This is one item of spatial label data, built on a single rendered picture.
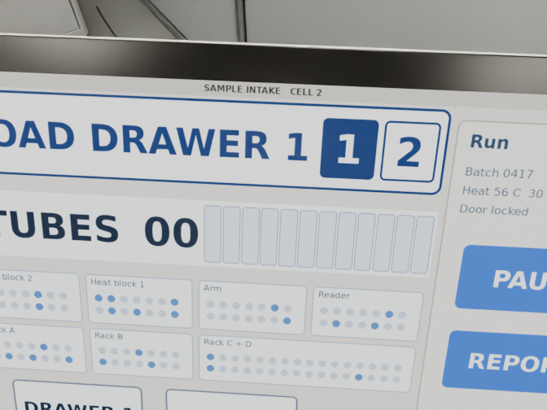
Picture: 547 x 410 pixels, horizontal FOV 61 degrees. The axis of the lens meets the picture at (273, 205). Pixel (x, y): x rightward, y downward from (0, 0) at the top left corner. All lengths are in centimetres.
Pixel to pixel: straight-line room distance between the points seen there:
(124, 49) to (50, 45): 4
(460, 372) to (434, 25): 81
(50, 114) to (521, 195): 29
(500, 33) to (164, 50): 76
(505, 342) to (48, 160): 31
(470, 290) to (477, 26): 72
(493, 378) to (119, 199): 27
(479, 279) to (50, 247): 28
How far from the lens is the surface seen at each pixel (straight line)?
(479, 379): 36
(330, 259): 30
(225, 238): 30
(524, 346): 36
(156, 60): 29
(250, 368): 34
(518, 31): 95
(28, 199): 33
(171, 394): 36
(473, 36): 100
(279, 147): 28
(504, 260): 33
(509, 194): 31
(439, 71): 29
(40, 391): 39
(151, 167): 29
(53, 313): 35
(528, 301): 34
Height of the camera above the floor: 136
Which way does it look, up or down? 56 degrees down
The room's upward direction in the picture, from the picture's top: straight up
